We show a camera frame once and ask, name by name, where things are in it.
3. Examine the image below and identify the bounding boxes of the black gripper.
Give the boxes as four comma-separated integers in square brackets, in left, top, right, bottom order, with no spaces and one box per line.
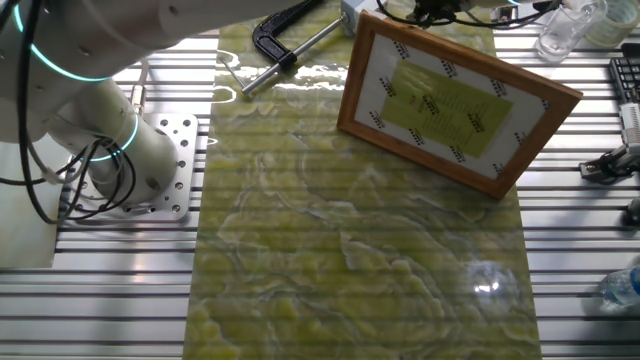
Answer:
[412,0,459,26]

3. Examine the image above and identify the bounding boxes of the green marble pattern mat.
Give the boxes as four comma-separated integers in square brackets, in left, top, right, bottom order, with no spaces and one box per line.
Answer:
[182,0,544,360]

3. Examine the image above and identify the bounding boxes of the grey camera on mount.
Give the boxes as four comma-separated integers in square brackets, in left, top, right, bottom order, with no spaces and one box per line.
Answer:
[579,102,640,185]

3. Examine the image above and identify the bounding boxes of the perforated aluminium base plate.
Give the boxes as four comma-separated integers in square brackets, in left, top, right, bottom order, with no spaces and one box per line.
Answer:
[62,112,200,223]

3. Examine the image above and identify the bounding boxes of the clear water bottle blue cap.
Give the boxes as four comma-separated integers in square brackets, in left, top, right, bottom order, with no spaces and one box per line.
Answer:
[599,264,640,309]

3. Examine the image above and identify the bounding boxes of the clear measuring cup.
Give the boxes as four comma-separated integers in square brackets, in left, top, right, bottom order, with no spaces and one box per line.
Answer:
[533,0,609,64]

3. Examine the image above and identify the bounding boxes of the clear tape roll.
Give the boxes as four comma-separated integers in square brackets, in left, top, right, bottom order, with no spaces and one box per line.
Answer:
[584,0,640,49]

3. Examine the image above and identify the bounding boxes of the wooden picture frame with stand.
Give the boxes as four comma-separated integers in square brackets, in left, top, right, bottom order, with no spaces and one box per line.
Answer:
[336,9,584,201]

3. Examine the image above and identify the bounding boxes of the black round knob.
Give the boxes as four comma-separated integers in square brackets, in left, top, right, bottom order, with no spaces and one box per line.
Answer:
[622,195,640,226]

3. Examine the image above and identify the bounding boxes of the grey push button box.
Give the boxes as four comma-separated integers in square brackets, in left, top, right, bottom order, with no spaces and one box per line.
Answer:
[340,0,390,37]

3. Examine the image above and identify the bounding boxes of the thick grey robot cable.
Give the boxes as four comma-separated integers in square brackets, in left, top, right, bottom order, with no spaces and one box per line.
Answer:
[128,55,151,115]

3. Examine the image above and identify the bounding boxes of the black C-clamp with steel screw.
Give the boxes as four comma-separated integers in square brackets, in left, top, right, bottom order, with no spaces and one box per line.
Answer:
[219,0,351,96]

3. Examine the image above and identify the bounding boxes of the black keyboard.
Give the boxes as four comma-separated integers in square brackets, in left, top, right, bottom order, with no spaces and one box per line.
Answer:
[608,55,640,105]

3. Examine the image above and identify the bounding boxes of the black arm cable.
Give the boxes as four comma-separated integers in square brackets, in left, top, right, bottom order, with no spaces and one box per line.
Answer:
[0,0,564,227]

